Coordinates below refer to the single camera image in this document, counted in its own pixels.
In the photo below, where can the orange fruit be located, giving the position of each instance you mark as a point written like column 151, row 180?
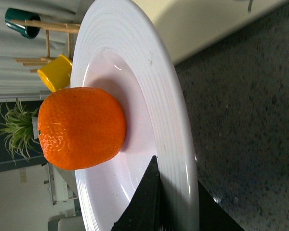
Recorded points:
column 80, row 127

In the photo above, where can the green potted plant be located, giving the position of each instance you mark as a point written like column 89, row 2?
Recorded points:
column 18, row 148

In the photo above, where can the beige bear tray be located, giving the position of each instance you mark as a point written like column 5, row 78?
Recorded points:
column 187, row 27

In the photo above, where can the wooden dish rack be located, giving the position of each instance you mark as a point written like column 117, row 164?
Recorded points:
column 69, row 29

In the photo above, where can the yellow mug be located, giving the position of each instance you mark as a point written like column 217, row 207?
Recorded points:
column 56, row 74

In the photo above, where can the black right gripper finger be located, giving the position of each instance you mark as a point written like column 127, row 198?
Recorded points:
column 149, row 208

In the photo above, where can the grey curtain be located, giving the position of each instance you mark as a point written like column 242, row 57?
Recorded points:
column 16, row 80

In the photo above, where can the white round plate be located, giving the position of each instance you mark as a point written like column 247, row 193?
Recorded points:
column 119, row 50

